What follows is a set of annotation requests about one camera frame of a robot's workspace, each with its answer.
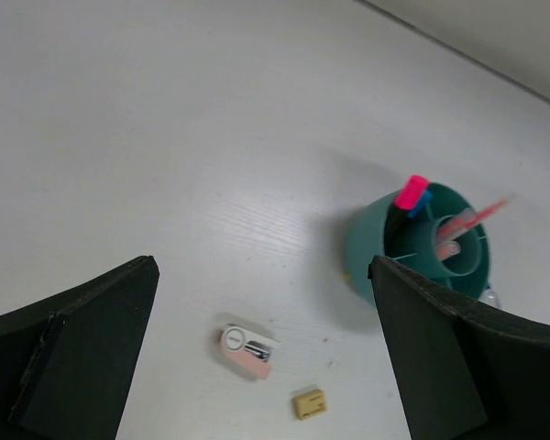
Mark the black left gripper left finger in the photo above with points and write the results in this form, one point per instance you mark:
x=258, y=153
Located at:
x=67, y=362

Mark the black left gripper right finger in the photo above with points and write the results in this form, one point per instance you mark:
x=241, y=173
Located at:
x=464, y=369

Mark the clear blue-capped spray bottle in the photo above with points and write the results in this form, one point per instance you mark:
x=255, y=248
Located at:
x=490, y=297

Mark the red translucent pen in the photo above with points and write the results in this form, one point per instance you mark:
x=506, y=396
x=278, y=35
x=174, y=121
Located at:
x=488, y=211

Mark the yellow eraser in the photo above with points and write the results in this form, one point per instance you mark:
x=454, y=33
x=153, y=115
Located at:
x=309, y=404

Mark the blue capped black highlighter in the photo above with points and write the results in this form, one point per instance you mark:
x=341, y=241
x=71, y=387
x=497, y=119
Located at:
x=423, y=201

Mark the pink white mini stapler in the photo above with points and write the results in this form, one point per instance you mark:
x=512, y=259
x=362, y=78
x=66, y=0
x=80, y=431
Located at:
x=247, y=349

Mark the pink capped black highlighter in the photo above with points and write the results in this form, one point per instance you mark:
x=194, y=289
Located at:
x=406, y=200

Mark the brown translucent pen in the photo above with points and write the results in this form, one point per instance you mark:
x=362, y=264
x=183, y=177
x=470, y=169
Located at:
x=447, y=250

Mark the teal round divided organizer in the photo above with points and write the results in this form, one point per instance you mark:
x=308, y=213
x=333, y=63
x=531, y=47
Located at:
x=414, y=246

